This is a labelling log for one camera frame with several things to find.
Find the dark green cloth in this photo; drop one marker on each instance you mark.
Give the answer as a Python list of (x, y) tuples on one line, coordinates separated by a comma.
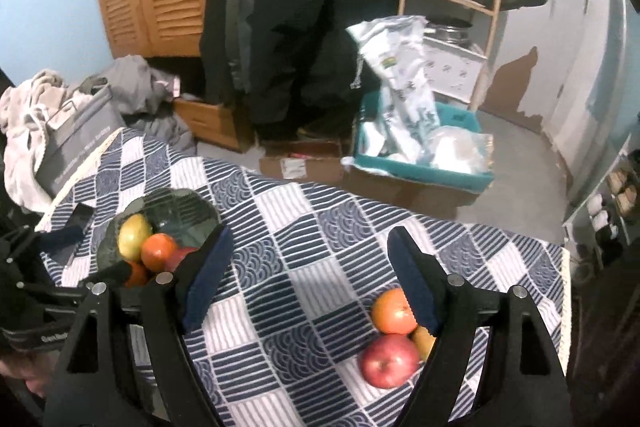
[(610, 332)]

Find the white printed rice bag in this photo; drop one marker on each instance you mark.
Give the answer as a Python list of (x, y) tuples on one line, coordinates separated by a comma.
[(400, 82)]

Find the white lattice basket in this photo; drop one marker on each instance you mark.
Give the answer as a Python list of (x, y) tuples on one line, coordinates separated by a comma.
[(450, 69)]

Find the steel steamer pot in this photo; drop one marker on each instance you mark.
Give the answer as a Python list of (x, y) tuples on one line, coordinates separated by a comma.
[(447, 32)]

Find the grey fabric storage bag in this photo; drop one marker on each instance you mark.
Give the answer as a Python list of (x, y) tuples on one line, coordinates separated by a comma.
[(80, 142)]

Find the blue white patterned tablecloth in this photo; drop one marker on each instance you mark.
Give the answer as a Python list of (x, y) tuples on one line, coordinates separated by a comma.
[(310, 232)]

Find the red apple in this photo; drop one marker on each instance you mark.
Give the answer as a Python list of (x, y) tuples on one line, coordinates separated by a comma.
[(180, 257), (390, 359)]

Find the grey jacket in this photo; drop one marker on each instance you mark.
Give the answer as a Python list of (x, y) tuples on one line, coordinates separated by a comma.
[(240, 7)]

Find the black phone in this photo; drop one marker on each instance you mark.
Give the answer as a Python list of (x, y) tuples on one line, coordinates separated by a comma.
[(77, 216)]

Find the dark glass bowl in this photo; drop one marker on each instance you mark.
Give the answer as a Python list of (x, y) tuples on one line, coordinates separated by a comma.
[(170, 212)]

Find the small cardboard box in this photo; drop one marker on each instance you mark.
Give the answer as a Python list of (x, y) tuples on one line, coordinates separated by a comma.
[(300, 164)]

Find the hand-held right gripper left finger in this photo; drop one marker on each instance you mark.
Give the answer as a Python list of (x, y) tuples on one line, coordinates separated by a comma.
[(207, 279)]

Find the black hooded coat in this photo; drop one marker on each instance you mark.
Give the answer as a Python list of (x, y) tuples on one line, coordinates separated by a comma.
[(300, 32)]

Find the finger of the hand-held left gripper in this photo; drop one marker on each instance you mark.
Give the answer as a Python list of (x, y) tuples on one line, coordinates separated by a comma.
[(60, 237), (112, 272)]

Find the wooden drawer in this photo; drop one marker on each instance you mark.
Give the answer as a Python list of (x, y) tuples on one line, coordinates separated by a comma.
[(210, 119)]

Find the large cardboard box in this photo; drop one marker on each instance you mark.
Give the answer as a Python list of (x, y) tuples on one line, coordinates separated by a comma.
[(400, 192)]

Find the green red mango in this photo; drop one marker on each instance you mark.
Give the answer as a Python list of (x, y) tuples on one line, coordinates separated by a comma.
[(424, 341)]

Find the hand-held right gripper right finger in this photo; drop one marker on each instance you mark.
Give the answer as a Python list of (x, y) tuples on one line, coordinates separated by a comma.
[(412, 277)]

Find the orange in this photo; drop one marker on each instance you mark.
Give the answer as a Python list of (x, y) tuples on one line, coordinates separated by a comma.
[(395, 312), (159, 251)]

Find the teal plastic bin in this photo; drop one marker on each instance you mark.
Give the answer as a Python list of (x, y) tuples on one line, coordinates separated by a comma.
[(425, 169)]

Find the person's left hand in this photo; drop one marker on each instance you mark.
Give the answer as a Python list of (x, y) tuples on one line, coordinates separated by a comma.
[(25, 372)]

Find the white door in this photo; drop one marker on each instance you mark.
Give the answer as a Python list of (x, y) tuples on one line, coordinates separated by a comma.
[(585, 72)]

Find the beige fleece robe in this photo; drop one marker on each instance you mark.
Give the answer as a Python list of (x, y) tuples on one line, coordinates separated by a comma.
[(30, 127)]

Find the small tangerine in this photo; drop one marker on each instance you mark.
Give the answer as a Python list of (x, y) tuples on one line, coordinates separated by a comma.
[(135, 274)]

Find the grey shoe rack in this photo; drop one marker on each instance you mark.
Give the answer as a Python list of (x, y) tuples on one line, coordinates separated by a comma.
[(580, 212)]

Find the clear plastic bag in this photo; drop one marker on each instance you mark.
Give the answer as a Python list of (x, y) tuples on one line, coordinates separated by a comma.
[(457, 149)]

